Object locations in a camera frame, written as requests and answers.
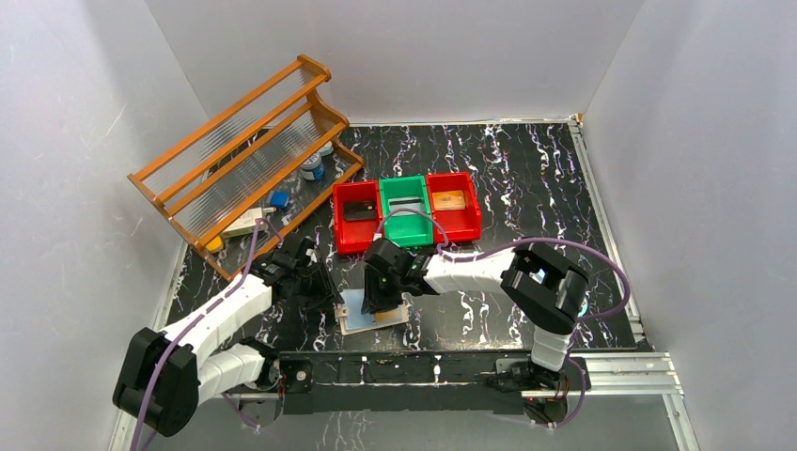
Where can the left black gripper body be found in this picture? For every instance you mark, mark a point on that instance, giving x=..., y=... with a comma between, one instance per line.
x=317, y=287

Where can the beige leather card holder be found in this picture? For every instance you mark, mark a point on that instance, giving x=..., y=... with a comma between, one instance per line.
x=352, y=321

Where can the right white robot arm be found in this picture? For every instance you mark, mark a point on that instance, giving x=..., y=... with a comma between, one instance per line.
x=546, y=286

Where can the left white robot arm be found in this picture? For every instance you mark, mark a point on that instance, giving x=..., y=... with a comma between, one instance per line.
x=166, y=375

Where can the silver card in bin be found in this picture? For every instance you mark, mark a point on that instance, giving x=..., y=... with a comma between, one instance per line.
x=411, y=203

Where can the black card in bin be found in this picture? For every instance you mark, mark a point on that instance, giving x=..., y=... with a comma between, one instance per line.
x=361, y=210

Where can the gold card in bin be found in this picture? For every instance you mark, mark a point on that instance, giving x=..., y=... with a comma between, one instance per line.
x=449, y=200

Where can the green plastic bin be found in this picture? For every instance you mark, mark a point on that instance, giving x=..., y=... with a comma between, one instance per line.
x=404, y=228

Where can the small white red box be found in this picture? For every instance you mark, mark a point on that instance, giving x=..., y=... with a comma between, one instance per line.
x=246, y=223

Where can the left red plastic bin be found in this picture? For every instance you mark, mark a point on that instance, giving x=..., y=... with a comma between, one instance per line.
x=354, y=237

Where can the red plastic bin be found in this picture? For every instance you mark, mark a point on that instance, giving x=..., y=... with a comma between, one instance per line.
x=354, y=237
x=459, y=225

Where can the small blue cube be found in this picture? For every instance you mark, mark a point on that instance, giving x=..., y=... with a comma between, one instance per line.
x=278, y=200

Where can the small yellow object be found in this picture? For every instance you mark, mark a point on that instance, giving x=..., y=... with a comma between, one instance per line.
x=215, y=245

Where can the right red plastic bin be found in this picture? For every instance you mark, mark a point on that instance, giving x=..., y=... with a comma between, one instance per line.
x=459, y=225

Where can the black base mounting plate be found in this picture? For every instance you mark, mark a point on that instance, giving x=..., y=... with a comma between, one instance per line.
x=413, y=381

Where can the orange wooden shelf rack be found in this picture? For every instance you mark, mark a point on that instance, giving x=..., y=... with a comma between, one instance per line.
x=229, y=165

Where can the blue white round jar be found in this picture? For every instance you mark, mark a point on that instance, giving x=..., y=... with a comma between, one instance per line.
x=312, y=169

